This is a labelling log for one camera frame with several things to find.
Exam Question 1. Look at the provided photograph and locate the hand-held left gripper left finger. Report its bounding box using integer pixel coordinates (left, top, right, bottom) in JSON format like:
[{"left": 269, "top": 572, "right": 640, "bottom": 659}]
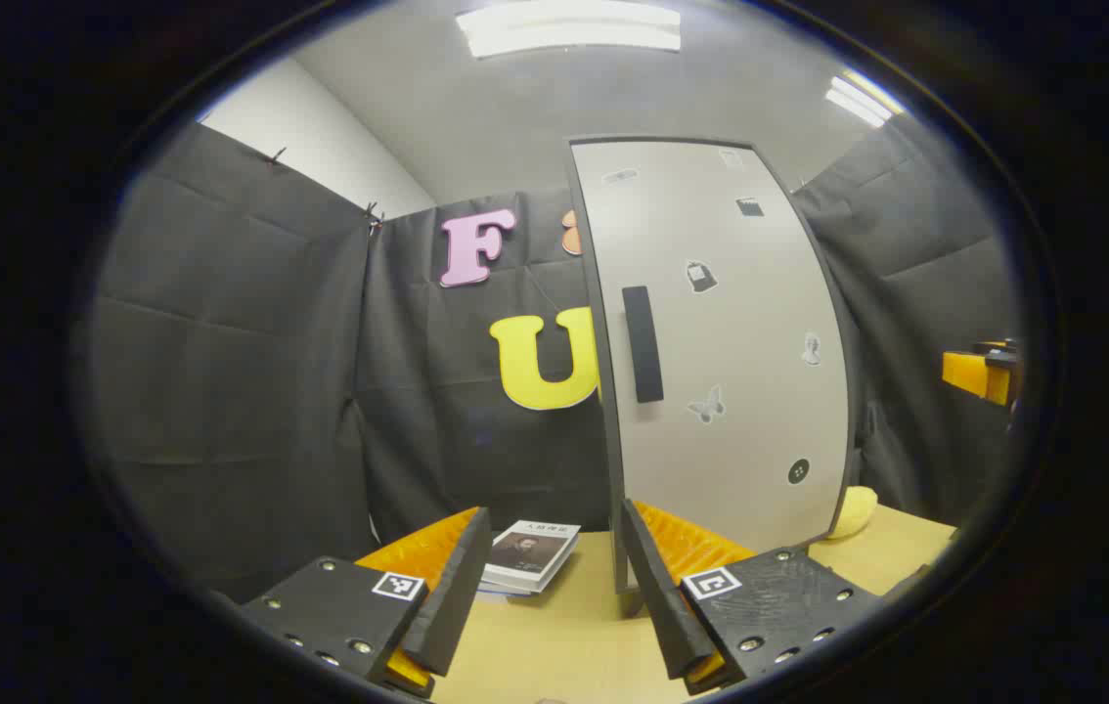
[{"left": 242, "top": 506, "right": 494, "bottom": 699}]

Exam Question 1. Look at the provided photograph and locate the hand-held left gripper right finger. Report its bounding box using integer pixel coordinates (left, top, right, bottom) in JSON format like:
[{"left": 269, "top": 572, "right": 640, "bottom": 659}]
[{"left": 620, "top": 499, "right": 883, "bottom": 697}]

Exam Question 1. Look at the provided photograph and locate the dark grey cabinet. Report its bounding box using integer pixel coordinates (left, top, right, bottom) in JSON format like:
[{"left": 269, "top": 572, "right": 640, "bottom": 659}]
[{"left": 564, "top": 134, "right": 859, "bottom": 593}]

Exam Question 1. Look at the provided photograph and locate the black door handle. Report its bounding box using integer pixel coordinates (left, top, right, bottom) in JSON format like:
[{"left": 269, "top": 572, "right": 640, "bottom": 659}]
[{"left": 622, "top": 286, "right": 665, "bottom": 404}]

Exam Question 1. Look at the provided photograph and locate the white portrait cover book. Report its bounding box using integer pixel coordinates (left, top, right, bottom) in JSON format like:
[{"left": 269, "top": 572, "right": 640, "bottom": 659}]
[{"left": 481, "top": 520, "right": 582, "bottom": 593}]

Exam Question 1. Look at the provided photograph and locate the yellow bread toy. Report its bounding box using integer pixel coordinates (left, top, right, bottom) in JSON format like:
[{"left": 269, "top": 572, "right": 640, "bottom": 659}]
[{"left": 826, "top": 486, "right": 879, "bottom": 541}]

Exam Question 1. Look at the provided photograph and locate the double strip ceiling light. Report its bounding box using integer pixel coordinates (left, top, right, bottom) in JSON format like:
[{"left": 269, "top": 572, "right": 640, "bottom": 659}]
[{"left": 823, "top": 68, "right": 908, "bottom": 128}]

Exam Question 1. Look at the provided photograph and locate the black backdrop cloth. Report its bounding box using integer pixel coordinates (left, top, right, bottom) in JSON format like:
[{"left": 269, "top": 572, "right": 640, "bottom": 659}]
[{"left": 85, "top": 112, "right": 1025, "bottom": 602}]

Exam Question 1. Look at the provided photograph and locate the long ceiling light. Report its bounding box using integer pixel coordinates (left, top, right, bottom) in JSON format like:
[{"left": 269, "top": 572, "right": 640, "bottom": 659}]
[{"left": 457, "top": 0, "right": 683, "bottom": 58}]

